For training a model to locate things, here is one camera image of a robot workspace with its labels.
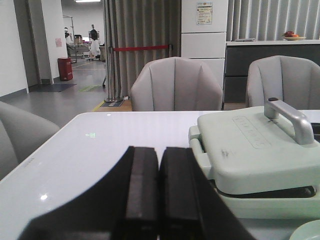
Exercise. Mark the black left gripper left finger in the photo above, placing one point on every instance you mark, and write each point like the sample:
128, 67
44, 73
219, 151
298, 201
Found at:
122, 205

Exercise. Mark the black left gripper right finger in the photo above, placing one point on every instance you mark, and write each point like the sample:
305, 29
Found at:
190, 208

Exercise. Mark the breakfast maker hinged lid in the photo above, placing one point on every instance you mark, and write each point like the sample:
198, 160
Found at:
257, 149

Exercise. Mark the mint green breakfast maker base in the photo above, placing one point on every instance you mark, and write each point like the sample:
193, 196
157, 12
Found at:
291, 203

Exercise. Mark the red belt barrier stanchion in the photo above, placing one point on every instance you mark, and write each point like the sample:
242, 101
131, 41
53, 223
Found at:
112, 96

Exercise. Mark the mint green round plate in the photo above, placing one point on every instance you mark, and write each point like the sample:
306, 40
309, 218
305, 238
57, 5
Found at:
307, 231

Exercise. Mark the grey chair at left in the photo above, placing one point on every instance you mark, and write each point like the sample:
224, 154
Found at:
21, 133

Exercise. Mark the left grey upholstered chair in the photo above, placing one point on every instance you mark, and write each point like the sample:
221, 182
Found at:
176, 84

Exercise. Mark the grey upholstered chair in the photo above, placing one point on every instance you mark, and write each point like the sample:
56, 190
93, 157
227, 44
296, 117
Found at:
294, 80
176, 84

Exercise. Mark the red bin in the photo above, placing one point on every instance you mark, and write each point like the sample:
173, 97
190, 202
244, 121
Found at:
65, 68

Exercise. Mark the grey counter with white top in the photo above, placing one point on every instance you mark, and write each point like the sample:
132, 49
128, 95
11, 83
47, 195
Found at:
239, 56

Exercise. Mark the right grey upholstered chair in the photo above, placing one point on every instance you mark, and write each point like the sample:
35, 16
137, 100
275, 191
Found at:
294, 80

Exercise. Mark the person in white coat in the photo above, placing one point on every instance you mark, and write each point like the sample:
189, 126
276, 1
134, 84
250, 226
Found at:
94, 36

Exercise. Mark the white cabinet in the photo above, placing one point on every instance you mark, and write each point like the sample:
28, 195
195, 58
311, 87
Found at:
204, 33

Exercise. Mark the fruit plate on counter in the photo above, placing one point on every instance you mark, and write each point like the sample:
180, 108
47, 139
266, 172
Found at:
292, 36

